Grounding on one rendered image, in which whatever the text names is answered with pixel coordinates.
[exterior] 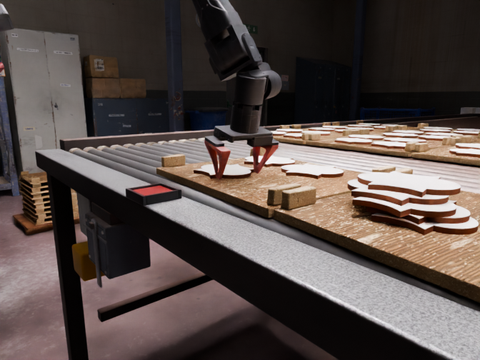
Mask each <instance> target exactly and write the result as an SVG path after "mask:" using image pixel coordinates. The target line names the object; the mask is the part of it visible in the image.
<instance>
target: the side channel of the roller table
mask: <svg viewBox="0 0 480 360"><path fill-rule="evenodd" d="M473 115H474V114H450V115H438V116H417V117H405V118H393V119H371V120H364V124H391V123H401V122H410V121H427V120H435V119H452V118H462V117H471V116H473ZM338 122H340V123H339V126H347V125H356V121H338ZM322 126H323V123H314V124H301V129H309V128H319V127H322ZM262 127H263V128H265V129H267V130H269V131H276V130H277V129H280V126H262ZM213 135H214V129H212V130H201V131H178V132H166V133H155V134H133V135H121V136H99V137H87V138H75V139H60V140H59V141H60V148H61V150H64V151H67V152H69V150H70V149H74V148H78V149H81V150H83V149H84V148H86V147H93V148H95V149H97V148H98V147H99V146H107V147H111V146H113V145H120V146H123V145H124V144H133V145H135V144H137V143H143V144H147V143H149V142H156V143H158V142H159V141H167V142H168V141H173V140H174V141H179V140H183V139H185V140H189V139H201V138H205V136H213Z"/></svg>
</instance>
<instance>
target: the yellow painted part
mask: <svg viewBox="0 0 480 360"><path fill-rule="evenodd" d="M72 254H73V260H74V270H75V271H76V273H77V274H78V275H79V276H80V277H81V278H82V280H83V281H88V280H91V279H95V278H96V265H95V264H94V263H93V262H92V261H91V260H90V259H89V248H88V242H87V241H85V242H81V243H78V244H73V245H72Z"/></svg>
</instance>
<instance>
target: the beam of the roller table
mask: <svg viewBox="0 0 480 360"><path fill-rule="evenodd" d="M35 154H36V165H37V166H38V167H39V168H40V169H42V170H44V171H45V172H46V173H48V174H50V175H51V176H53V177H54V178H56V179H58V180H59V181H60V182H62V183H64V184H66V185H67V186H68V187H70V188H72V189H73V190H74V191H76V192H78V193H79V194H81V195H82V196H84V197H86V198H87V199H88V200H90V201H92V202H94V203H95V204H96V205H98V206H100V207H101V208H103V209H104V210H106V211H107V212H109V213H110V214H112V215H114V216H115V217H116V218H118V219H120V220H122V221H123V222H124V223H126V224H128V225H129V226H131V227H132V228H134V229H136V230H137V231H139V232H140V233H142V234H143V235H144V236H146V237H148V238H150V239H151V240H152V241H154V242H156V243H157V244H159V245H160V246H162V247H164V248H165V249H167V250H168V251H170V252H171V253H173V254H174V255H176V256H178V257H179V258H180V259H182V260H184V261H185V262H187V263H188V264H190V265H192V266H193V267H195V268H196V269H198V270H199V271H201V272H202V273H204V274H206V275H207V276H209V277H210V278H212V279H213V280H215V281H217V282H218V283H220V284H221V285H222V286H225V287H226V288H227V289H229V290H230V291H232V292H234V293H235V294H237V295H238V296H240V297H241V298H243V299H245V300H246V301H248V302H249V303H250V304H253V305H254V306H255V307H257V308H258V309H260V310H262V311H263V312H265V313H266V314H268V315H269V316H271V317H273V318H274V319H276V320H277V321H279V322H281V323H282V324H283V325H285V326H287V327H288V328H290V329H291V330H293V331H295V332H296V333H297V334H299V335H301V336H302V337H304V338H305V339H307V340H308V341H310V342H311V343H313V344H315V345H316V346H318V347H319V348H321V349H323V350H324V351H325V352H327V353H329V354H331V355H332V356H333V357H335V358H336V359H338V360H480V311H477V310H474V309H471V308H469V307H467V306H464V305H461V304H458V303H456V302H454V301H451V300H448V299H445V298H443V297H441V296H438V295H436V294H433V293H430V292H428V291H425V290H423V289H420V288H417V287H415V286H412V285H410V284H407V283H404V282H402V281H399V280H397V279H394V278H391V277H390V276H386V275H384V274H381V273H379V272H376V271H373V270H371V269H368V268H366V267H363V266H360V265H358V264H355V263H353V262H350V261H347V260H346V259H342V258H340V257H337V256H334V255H333V254H329V253H327V252H325V251H322V250H320V249H316V248H314V247H312V246H309V245H306V244H303V243H301V242H299V241H296V240H293V239H290V238H289V237H286V236H283V235H281V234H278V233H276V232H273V231H270V230H268V229H265V228H263V227H260V226H257V225H255V224H252V223H250V222H247V221H244V220H242V219H239V218H236V217H235V216H232V215H229V214H226V213H224V212H222V211H219V210H216V209H213V208H211V207H209V206H206V205H203V204H200V203H198V202H196V201H193V200H191V199H188V198H185V197H183V196H182V197H181V199H175V200H171V201H165V202H161V203H157V204H149V205H146V206H143V205H141V204H139V203H137V202H135V201H133V200H131V199H129V198H127V197H126V188H131V187H136V186H144V185H149V183H146V182H145V181H141V180H139V179H136V178H134V177H131V176H128V175H126V174H123V173H121V172H118V171H115V170H113V169H110V168H108V167H105V166H102V165H101V164H97V163H95V162H92V161H89V160H88V159H84V158H82V157H80V156H77V155H75V154H71V153H69V152H67V151H64V150H61V149H48V150H38V151H35Z"/></svg>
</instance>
